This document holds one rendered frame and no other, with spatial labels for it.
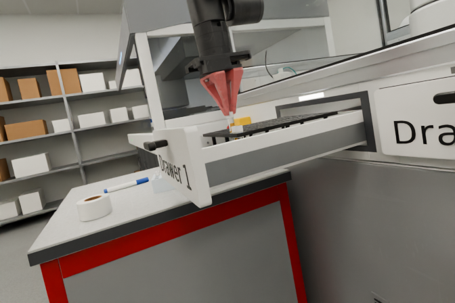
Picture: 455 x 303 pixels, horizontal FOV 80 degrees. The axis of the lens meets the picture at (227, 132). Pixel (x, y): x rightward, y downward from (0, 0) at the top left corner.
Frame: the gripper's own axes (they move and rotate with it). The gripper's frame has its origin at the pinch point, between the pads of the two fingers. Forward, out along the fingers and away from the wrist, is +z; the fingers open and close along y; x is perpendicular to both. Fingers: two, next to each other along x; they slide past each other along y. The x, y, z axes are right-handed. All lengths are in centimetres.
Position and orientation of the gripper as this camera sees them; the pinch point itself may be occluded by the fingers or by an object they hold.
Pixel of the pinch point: (229, 110)
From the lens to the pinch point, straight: 47.8
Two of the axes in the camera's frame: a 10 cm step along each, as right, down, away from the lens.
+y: 8.8, -2.5, 4.1
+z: 2.3, 9.7, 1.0
